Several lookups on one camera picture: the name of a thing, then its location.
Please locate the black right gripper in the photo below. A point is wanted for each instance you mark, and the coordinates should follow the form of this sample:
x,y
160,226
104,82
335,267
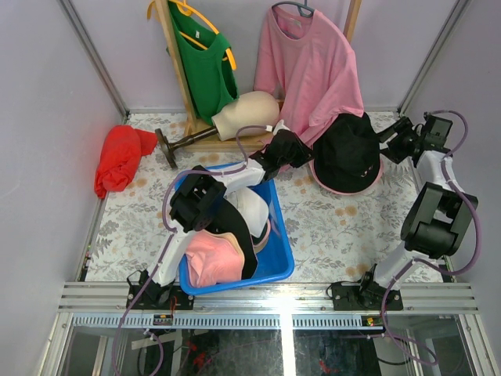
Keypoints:
x,y
401,128

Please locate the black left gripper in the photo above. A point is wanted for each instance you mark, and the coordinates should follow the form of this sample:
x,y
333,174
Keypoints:
x,y
297,148

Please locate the pink bucket hat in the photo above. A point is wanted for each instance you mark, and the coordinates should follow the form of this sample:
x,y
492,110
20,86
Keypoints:
x,y
337,180

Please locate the beige mannequin head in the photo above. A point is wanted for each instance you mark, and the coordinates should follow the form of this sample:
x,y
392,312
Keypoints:
x,y
253,111

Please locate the black bucket hat beige brim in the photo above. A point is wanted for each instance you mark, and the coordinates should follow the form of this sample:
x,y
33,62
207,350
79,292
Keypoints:
x,y
349,143

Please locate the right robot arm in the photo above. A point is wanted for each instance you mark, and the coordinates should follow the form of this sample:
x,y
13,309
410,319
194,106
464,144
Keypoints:
x,y
440,216

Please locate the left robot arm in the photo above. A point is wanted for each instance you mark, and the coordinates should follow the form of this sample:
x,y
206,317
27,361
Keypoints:
x,y
194,197

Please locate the white baseball cap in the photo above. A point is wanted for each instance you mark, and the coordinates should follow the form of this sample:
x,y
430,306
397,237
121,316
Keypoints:
x,y
254,210

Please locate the pink t-shirt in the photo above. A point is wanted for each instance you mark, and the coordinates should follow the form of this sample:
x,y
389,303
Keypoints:
x,y
313,65

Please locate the black cap in bin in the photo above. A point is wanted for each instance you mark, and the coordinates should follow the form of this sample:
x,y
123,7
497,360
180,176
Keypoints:
x,y
229,220

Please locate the green tank top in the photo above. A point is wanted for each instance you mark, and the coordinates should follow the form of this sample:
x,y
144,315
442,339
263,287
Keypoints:
x,y
211,82

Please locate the blue plastic bin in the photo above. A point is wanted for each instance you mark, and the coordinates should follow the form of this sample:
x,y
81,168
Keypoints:
x,y
275,260

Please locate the pink cap in bin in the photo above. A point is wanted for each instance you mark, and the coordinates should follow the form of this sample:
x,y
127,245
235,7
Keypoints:
x,y
214,259

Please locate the grey clothes hanger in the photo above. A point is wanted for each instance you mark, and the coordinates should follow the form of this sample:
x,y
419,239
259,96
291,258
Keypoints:
x,y
293,9

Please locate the red cloth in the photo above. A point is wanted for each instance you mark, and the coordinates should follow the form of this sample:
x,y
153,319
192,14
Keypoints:
x,y
120,157

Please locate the yellow clothes hanger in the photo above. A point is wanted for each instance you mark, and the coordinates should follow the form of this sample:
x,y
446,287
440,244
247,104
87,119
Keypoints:
x,y
199,31

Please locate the aluminium frame rail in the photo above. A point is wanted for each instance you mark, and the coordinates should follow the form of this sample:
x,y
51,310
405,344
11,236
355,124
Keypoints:
x,y
266,306

